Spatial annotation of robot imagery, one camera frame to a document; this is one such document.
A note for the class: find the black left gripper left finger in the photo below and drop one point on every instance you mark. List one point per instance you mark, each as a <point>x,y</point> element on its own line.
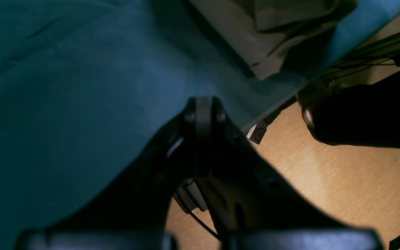
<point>130,213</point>

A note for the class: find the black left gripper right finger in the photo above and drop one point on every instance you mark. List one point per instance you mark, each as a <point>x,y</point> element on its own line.
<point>255,208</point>

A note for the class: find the beige T-shirt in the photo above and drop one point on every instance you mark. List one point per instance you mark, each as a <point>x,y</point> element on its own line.
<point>261,32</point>

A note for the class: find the blue table cloth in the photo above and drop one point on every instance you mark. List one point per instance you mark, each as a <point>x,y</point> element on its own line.
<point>85,84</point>

